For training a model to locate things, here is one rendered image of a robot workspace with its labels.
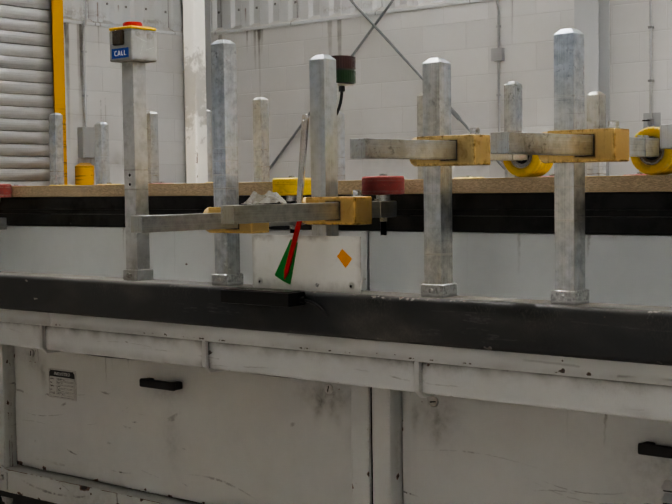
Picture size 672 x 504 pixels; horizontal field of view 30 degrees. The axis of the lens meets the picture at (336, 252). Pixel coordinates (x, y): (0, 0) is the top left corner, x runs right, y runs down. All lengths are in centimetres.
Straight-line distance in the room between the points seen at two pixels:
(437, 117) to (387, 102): 907
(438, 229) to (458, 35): 871
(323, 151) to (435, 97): 26
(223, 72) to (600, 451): 99
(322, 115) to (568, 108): 50
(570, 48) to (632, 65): 797
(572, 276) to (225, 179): 76
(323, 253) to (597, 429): 58
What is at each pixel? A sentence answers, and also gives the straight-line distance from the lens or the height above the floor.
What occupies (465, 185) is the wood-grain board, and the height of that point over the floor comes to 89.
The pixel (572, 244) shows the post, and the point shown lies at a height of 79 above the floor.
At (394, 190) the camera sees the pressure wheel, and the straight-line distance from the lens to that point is 231.
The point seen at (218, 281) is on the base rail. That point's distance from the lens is 244.
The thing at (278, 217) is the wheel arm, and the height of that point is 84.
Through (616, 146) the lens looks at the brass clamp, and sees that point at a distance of 193.
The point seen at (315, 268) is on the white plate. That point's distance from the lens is 227.
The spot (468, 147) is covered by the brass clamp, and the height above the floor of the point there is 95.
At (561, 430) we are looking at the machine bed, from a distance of 231.
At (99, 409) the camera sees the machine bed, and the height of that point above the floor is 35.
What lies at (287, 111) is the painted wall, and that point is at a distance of 1193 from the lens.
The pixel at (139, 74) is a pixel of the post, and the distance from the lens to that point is 263.
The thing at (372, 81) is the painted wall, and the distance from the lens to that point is 1129.
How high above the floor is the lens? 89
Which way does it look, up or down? 3 degrees down
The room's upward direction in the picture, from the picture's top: 1 degrees counter-clockwise
